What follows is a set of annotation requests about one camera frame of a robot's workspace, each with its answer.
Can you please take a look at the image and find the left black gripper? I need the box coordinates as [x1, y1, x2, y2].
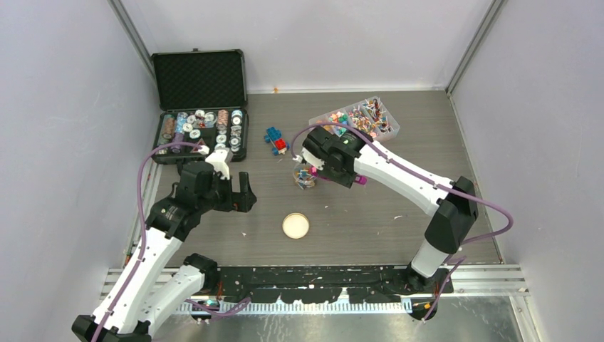
[198, 170, 256, 214]

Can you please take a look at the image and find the magenta plastic scoop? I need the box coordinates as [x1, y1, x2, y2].
[311, 166, 368, 188]

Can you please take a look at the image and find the clear plastic jar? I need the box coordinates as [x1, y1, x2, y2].
[293, 163, 316, 190]

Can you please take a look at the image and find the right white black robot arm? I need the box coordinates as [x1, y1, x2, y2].
[293, 124, 479, 293]

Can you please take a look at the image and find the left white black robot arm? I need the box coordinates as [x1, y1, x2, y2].
[72, 161, 256, 341]

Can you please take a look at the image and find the clear compartment candy box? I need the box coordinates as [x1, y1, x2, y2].
[308, 96, 400, 143]

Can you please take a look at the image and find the gold jar lid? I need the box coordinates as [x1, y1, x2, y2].
[282, 213, 310, 239]

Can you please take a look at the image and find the blue red brick toy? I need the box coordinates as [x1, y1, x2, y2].
[264, 126, 290, 156]

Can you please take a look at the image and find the black poker chip case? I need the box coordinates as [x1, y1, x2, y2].
[152, 49, 249, 162]

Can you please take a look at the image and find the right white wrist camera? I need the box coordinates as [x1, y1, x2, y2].
[293, 147, 325, 170]

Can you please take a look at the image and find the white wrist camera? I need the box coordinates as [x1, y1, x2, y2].
[197, 145, 233, 180]
[293, 147, 325, 170]

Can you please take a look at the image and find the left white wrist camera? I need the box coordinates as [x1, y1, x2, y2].
[197, 145, 233, 180]

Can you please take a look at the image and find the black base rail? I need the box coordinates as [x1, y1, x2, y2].
[197, 266, 454, 304]

